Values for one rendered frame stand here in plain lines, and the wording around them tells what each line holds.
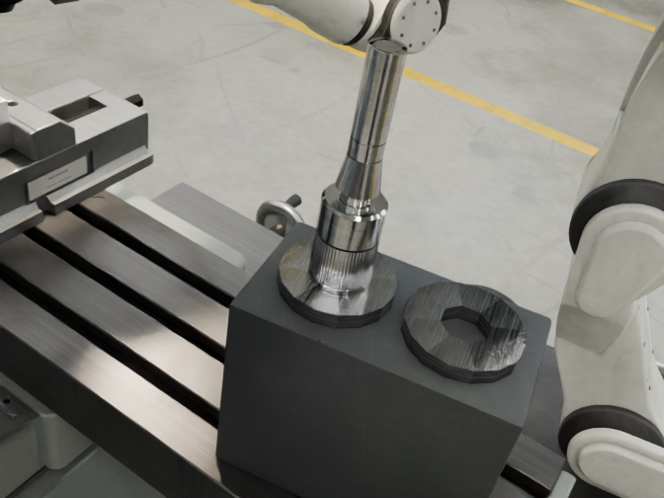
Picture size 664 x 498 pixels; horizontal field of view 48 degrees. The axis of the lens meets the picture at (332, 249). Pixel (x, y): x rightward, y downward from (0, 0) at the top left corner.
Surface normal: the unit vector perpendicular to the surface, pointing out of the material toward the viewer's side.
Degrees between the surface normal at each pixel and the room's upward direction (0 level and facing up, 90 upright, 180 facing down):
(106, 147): 90
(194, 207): 0
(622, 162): 90
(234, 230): 0
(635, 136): 90
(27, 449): 90
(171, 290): 0
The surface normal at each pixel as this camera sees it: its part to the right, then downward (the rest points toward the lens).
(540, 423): 0.15, -0.77
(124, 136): 0.82, 0.45
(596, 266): -0.38, 0.54
